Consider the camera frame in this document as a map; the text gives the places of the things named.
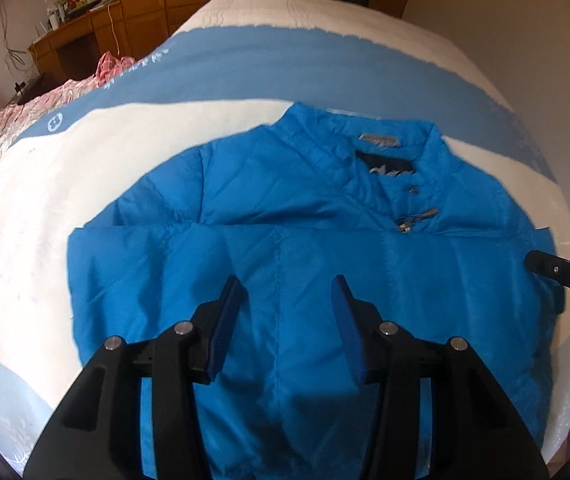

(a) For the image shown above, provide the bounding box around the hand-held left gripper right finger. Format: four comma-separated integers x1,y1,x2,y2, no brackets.
330,275,551,480

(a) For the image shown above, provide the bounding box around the blue padded jacket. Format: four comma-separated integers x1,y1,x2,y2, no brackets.
67,101,566,480

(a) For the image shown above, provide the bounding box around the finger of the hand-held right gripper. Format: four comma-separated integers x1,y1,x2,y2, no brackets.
522,249,570,312

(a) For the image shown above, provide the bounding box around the pink floral quilt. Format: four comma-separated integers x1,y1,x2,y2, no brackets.
0,51,136,211

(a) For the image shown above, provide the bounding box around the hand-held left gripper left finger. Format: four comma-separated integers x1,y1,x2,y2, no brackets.
24,275,246,480

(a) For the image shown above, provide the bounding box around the wooden desk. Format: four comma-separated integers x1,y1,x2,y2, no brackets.
29,2,126,85

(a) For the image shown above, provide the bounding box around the blue and white bed blanket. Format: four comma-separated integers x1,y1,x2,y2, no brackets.
0,0,570,480

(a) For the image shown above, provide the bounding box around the white cable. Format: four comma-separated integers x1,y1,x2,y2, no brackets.
107,2,120,57

